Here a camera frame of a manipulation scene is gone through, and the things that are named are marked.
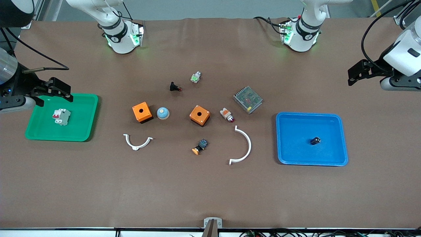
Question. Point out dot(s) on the aluminium frame profile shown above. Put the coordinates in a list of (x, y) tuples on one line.
[(406, 13), (38, 10)]

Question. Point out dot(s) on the blue plastic tray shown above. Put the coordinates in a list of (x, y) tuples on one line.
[(296, 144)]

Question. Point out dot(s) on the grey metal edge bracket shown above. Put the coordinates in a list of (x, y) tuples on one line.
[(207, 221)]

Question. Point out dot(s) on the small white curved bracket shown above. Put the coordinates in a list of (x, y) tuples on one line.
[(135, 146)]

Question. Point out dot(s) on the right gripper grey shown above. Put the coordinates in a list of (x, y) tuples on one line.
[(23, 82)]

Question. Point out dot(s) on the large white curved bracket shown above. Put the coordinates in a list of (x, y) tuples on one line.
[(248, 144)]

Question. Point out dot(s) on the orange blue push button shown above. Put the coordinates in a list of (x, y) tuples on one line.
[(201, 144)]

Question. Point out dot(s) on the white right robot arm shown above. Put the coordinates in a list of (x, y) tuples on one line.
[(121, 42)]

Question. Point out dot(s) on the blue round dome button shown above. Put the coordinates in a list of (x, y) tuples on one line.
[(162, 113)]

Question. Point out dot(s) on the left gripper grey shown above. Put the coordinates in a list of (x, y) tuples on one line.
[(376, 69)]

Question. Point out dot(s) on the white red circuit breaker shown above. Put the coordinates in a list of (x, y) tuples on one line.
[(62, 117)]

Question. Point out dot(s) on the orange button box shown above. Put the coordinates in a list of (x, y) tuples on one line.
[(199, 115), (142, 112)]

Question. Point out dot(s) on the small black capacitor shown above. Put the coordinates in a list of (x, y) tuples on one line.
[(315, 141)]

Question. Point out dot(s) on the metal mesh power supply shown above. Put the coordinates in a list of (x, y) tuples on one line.
[(248, 99)]

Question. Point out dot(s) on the orange white red indicator lamp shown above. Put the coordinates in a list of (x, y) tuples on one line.
[(226, 113)]

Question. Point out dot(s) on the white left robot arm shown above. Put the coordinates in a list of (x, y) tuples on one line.
[(301, 41)]

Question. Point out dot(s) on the brown table cover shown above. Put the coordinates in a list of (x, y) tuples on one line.
[(210, 191)]

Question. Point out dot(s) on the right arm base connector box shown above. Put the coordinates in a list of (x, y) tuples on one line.
[(138, 33)]

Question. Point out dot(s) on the black red push button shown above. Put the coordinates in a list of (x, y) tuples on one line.
[(173, 86)]

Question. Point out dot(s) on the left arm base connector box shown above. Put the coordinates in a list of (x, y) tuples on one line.
[(284, 33)]

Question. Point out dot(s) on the green white switch module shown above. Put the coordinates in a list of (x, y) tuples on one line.
[(196, 77)]

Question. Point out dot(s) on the green plastic tray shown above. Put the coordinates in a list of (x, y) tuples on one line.
[(82, 118)]

